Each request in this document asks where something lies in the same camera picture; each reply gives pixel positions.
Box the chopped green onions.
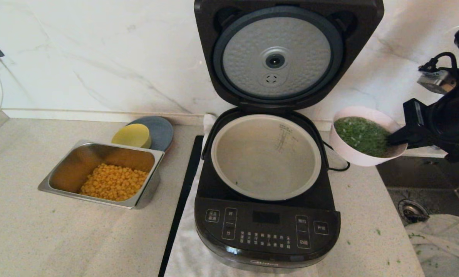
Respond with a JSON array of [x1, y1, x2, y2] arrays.
[[334, 117, 392, 157]]

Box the white round bowl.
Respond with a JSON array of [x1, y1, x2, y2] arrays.
[[330, 106, 408, 167]]

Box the black rice cooker lid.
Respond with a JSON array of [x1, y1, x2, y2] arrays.
[[194, 0, 385, 112]]

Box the grey inner cooking pot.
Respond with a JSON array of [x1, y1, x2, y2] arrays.
[[211, 114, 322, 202]]

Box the black rice cooker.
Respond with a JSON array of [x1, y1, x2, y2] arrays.
[[194, 108, 342, 273]]

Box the white towel under cooker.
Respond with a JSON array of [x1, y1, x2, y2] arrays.
[[163, 113, 319, 277]]

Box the small yellow bowl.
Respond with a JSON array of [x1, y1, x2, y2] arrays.
[[111, 123, 152, 149]]

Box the stainless steel sink basin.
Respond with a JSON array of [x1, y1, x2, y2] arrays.
[[376, 157, 459, 235]]

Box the round metal sink drain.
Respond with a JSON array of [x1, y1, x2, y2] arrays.
[[398, 199, 430, 224]]

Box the crumpled white dish cloth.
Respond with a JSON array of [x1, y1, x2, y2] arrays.
[[405, 214, 459, 277]]

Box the long black flat strip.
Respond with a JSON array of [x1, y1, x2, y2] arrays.
[[158, 135, 205, 277]]

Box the grey-blue round plate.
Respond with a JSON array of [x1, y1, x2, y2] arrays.
[[126, 116, 174, 152]]

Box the yellow corn kernels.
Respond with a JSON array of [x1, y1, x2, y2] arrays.
[[80, 163, 150, 201]]

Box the rectangular stainless steel tray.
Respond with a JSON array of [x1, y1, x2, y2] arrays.
[[38, 139, 165, 210]]

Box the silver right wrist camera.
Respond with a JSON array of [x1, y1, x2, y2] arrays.
[[417, 68, 458, 95]]

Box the black power cable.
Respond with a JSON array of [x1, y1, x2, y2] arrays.
[[322, 141, 350, 172]]

